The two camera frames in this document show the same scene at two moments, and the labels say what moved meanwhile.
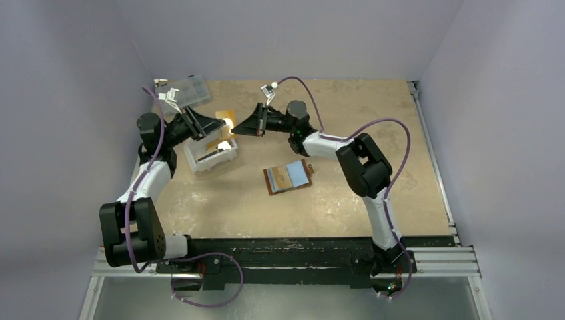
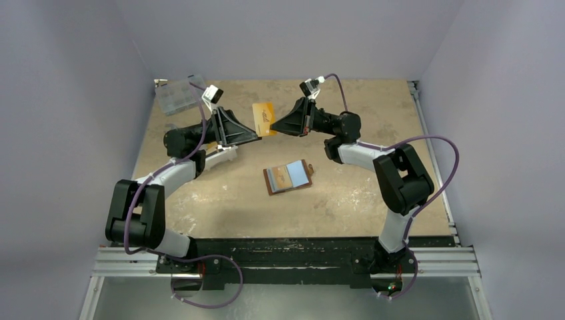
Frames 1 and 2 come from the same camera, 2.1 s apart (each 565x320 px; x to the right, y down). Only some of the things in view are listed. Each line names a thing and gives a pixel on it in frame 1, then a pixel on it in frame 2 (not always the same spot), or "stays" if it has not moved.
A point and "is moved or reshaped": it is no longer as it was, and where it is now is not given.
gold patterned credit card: x=282 y=177 stays
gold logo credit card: x=229 y=118 is moved or reshaped
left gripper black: x=198 y=125 to x=228 y=131
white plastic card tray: x=206 y=153 stays
